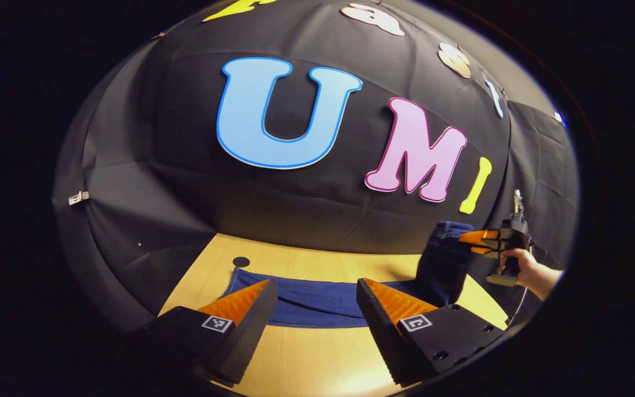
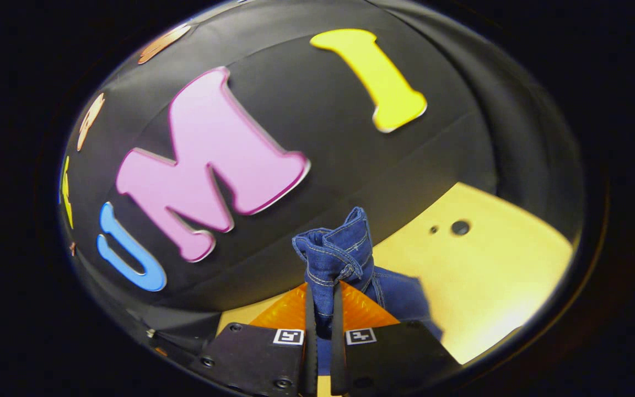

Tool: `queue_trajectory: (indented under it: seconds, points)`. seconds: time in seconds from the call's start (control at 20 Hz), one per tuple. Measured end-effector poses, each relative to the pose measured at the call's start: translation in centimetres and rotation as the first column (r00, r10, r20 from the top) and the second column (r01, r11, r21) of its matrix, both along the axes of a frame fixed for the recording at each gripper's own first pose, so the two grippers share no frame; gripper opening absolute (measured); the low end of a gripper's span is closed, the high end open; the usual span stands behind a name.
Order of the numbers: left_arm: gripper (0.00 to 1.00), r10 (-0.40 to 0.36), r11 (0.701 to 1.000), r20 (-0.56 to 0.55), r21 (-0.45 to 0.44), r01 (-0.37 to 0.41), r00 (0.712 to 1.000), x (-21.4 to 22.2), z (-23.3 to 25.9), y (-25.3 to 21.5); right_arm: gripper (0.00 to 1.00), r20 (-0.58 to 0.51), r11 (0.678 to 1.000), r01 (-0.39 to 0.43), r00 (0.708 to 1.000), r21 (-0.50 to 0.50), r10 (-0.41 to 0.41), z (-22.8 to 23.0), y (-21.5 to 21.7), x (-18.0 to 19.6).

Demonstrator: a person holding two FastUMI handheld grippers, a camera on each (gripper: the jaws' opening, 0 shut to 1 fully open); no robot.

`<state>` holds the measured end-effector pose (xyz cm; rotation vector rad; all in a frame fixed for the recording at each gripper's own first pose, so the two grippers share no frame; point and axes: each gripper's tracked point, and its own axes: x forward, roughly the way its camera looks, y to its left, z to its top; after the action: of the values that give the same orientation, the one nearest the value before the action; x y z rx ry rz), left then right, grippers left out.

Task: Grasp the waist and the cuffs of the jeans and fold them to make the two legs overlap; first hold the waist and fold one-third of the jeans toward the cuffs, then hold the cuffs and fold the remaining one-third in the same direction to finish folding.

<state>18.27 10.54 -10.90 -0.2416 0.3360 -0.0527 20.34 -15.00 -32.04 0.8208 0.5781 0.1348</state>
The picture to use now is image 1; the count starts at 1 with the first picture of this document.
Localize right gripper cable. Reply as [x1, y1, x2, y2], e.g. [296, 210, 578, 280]
[507, 286, 531, 327]

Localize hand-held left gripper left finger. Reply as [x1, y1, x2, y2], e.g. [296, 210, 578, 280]
[140, 278, 278, 387]

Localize black backdrop cloth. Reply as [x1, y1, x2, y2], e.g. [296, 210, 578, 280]
[52, 0, 580, 331]

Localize blue jeans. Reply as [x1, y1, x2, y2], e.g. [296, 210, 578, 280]
[223, 221, 475, 329]

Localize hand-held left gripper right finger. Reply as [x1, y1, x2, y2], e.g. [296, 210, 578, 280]
[356, 277, 508, 388]

